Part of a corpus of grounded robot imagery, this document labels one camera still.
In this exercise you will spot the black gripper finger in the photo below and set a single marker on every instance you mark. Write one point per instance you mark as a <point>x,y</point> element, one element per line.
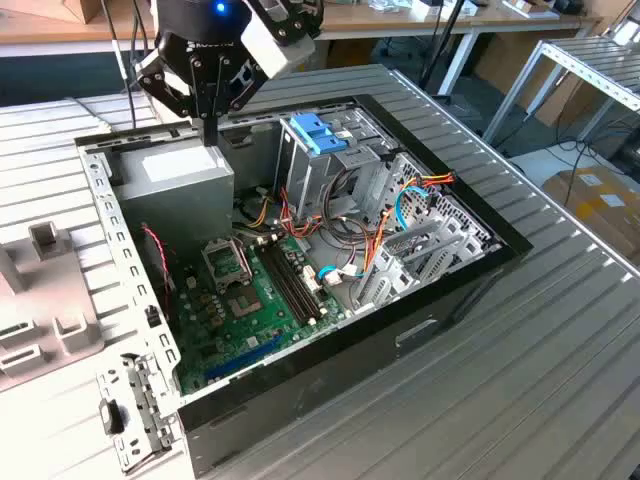
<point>200,90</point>
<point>216,90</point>

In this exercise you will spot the metal disk bay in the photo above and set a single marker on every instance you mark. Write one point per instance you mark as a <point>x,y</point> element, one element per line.
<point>440,250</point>

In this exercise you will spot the blue drive cage latch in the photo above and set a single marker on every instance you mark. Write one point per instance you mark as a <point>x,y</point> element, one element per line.
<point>312,132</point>

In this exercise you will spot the small cardboard box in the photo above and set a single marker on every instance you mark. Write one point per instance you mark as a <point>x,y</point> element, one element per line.
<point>87,10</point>

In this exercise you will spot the grey power supply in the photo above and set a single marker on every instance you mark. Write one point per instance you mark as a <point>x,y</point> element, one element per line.
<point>175,210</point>

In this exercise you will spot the metal drive cage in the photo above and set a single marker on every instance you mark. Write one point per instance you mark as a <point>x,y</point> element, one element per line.
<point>310,180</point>

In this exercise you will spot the socket locking lever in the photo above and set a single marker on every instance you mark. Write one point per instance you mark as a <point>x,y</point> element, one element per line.
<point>243,262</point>

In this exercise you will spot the black case fan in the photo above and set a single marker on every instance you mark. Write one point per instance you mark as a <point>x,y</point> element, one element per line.
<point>152,270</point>

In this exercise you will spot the black RAM slot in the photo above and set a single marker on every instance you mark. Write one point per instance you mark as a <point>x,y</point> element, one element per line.
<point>295,282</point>
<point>281,282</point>
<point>288,282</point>
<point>302,282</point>

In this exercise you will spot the white board connector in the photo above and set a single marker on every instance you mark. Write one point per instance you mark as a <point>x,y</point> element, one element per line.
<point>311,280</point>

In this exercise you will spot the CPU socket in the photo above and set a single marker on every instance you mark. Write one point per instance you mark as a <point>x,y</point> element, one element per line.
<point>242,302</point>

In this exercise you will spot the black tripod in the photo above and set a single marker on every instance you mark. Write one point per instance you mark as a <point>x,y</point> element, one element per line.
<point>436,52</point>

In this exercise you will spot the black case latch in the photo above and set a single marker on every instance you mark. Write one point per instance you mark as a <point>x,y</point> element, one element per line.
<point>151,316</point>

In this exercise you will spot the green motherboard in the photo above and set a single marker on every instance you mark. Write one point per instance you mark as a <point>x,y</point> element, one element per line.
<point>225,340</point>

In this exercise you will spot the grey parts rack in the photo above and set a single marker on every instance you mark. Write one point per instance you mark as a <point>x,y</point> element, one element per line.
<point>45,305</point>

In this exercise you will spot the blue expansion slot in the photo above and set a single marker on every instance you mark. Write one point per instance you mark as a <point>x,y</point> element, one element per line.
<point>245,357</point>

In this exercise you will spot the black PC case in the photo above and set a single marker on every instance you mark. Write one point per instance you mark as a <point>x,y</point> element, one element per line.
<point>350,370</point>

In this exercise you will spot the wooden desk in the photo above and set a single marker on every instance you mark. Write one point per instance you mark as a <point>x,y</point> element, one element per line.
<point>550,22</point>

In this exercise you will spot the large cardboard box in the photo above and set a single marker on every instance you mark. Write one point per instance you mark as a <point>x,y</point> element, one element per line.
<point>570,100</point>

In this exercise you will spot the metal slat shelf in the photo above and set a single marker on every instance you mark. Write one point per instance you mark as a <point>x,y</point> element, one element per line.
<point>590,62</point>

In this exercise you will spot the labelled cardboard box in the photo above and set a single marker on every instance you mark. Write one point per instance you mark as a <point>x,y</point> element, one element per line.
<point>600,215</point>

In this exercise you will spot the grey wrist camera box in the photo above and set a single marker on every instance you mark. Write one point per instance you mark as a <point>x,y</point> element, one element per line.
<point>272,45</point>

